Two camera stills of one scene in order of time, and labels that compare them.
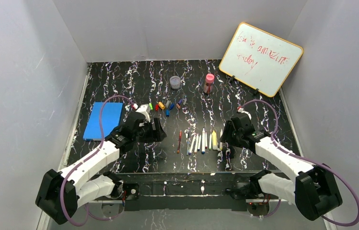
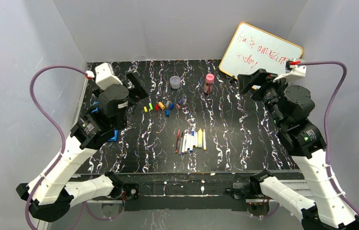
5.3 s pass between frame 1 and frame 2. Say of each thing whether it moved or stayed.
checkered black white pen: moved
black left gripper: moved
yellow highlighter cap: stayed
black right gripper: moved
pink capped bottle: stayed
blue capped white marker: moved
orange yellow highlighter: moved
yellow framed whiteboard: stayed
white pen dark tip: moved
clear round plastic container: stayed
